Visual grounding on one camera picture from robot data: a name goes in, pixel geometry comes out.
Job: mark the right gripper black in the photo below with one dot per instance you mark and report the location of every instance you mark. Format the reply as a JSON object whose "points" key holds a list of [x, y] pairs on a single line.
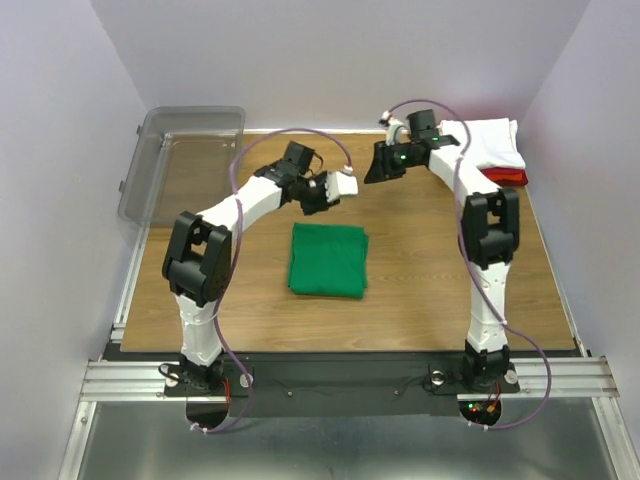
{"points": [[380, 168]]}

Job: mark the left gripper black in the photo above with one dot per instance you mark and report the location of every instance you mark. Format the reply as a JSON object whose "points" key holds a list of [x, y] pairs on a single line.
{"points": [[321, 204]]}

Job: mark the green t-shirt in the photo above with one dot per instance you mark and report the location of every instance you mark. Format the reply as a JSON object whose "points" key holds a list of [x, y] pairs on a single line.
{"points": [[328, 260]]}

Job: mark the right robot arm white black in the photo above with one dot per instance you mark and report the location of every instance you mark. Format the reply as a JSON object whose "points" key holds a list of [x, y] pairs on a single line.
{"points": [[487, 217]]}

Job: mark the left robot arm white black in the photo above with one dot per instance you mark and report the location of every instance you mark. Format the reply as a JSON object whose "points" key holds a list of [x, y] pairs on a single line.
{"points": [[202, 252]]}

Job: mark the white folded t-shirt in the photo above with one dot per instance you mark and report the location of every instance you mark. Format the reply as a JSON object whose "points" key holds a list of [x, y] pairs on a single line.
{"points": [[493, 143]]}

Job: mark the red folded t-shirt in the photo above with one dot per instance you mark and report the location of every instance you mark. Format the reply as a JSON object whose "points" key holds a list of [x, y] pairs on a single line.
{"points": [[509, 183]]}

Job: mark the clear plastic storage bin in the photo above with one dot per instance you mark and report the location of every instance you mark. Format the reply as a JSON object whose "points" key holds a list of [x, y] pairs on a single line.
{"points": [[181, 162]]}

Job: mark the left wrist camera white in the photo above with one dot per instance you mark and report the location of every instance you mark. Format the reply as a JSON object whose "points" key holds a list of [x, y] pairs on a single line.
{"points": [[339, 184]]}

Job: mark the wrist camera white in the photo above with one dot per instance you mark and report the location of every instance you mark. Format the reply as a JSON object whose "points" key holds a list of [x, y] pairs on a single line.
{"points": [[339, 184], [393, 127]]}

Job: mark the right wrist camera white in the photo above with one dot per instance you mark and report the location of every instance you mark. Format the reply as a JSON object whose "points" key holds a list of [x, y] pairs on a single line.
{"points": [[393, 127]]}

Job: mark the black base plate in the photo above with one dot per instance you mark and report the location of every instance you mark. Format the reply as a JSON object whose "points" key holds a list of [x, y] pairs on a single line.
{"points": [[332, 384]]}

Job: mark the aluminium rail frame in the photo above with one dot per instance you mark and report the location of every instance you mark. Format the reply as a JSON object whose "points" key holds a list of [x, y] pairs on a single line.
{"points": [[417, 299]]}

